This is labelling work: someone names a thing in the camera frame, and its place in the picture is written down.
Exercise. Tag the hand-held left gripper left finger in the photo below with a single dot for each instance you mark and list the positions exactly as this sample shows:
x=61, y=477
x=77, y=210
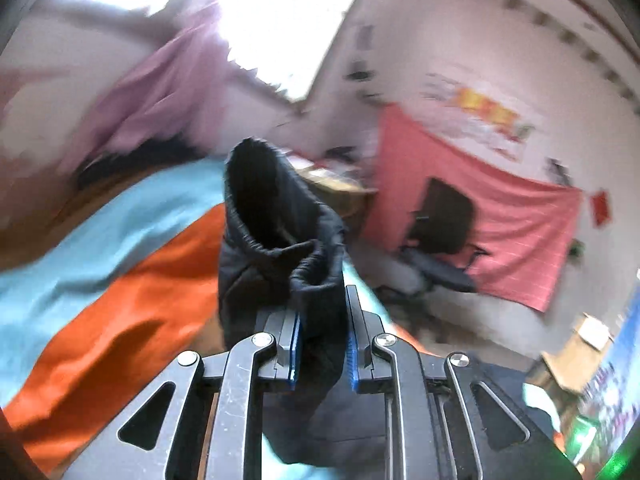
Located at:
x=295, y=350

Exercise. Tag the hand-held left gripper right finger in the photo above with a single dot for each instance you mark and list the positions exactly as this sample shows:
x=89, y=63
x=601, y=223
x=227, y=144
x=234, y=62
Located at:
x=352, y=360

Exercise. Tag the navy padded jacket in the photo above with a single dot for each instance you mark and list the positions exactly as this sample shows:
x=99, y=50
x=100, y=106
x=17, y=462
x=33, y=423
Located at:
x=270, y=270

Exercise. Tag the wooden desk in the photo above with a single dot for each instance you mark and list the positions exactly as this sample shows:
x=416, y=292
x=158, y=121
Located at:
x=330, y=182

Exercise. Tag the black office chair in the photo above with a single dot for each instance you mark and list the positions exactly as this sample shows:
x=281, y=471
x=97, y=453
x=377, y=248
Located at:
x=445, y=215

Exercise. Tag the light blue orange bedsheet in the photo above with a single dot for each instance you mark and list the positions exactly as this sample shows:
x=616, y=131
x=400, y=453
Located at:
x=125, y=310

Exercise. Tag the small wooden table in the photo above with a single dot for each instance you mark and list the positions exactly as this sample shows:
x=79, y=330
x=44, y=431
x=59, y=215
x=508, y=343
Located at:
x=570, y=360

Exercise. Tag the printed blanket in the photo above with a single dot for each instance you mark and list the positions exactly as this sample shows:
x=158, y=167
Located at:
x=615, y=390

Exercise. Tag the pink hanging cloth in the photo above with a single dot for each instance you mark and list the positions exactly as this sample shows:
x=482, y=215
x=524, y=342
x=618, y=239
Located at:
x=165, y=85

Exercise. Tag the window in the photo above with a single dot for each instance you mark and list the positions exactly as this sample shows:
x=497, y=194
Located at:
x=280, y=10

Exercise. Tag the red checked wall cloth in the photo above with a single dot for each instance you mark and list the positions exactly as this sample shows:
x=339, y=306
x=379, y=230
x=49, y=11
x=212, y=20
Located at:
x=520, y=210

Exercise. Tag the green wall decoration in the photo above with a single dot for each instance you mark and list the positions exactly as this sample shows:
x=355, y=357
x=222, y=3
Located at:
x=577, y=250

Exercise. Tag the dark wall picture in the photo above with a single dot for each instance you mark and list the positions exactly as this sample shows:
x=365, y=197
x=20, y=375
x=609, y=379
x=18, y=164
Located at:
x=557, y=170

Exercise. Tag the colourful wall poster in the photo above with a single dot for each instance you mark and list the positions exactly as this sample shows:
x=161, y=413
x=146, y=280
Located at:
x=485, y=110

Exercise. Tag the red paper wall sign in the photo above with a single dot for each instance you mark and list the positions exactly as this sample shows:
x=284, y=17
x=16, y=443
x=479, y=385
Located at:
x=600, y=207

